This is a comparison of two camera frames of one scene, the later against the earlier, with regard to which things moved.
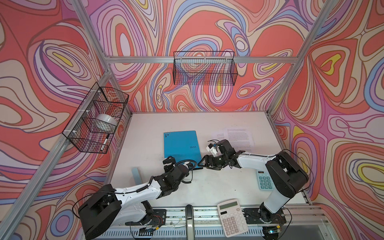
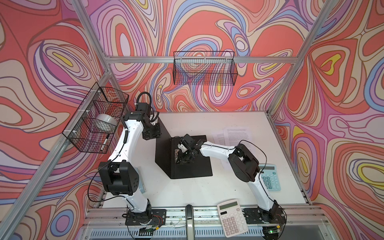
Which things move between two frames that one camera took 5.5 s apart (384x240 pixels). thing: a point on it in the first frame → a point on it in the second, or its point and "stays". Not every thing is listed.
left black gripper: (168, 162) → (157, 134)
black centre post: (189, 221) stays
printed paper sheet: (240, 138) stays
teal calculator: (265, 180) stays
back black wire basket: (204, 68) stays
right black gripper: (206, 158) → (181, 160)
